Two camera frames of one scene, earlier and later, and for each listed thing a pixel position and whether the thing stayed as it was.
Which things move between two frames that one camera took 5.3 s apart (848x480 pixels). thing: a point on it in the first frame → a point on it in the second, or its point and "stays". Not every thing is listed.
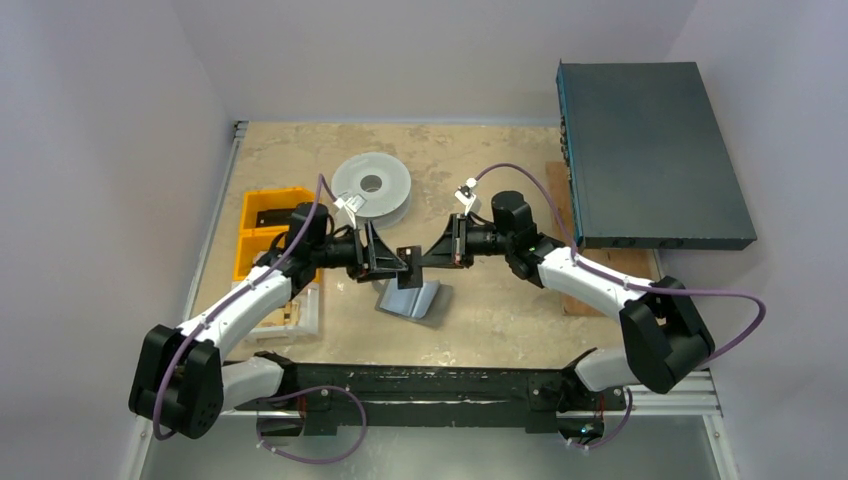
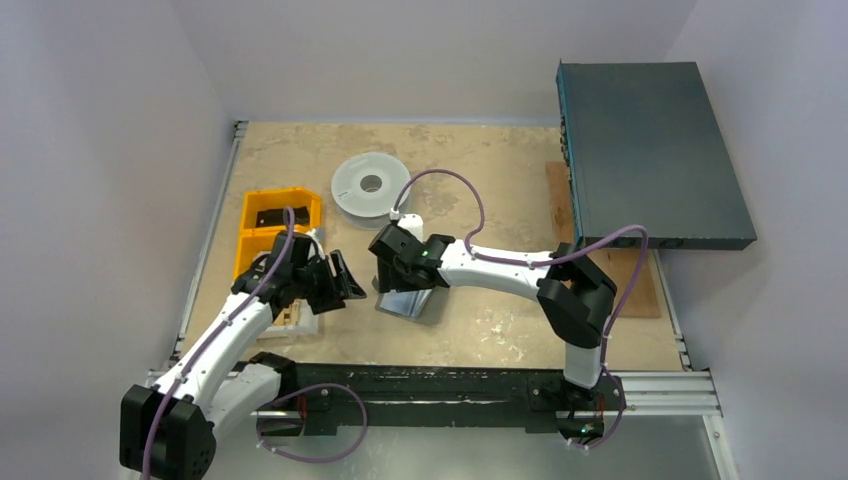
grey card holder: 427,305 stays
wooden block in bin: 285,316 stays
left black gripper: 361,250 → 329,283
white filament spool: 383,183 stays
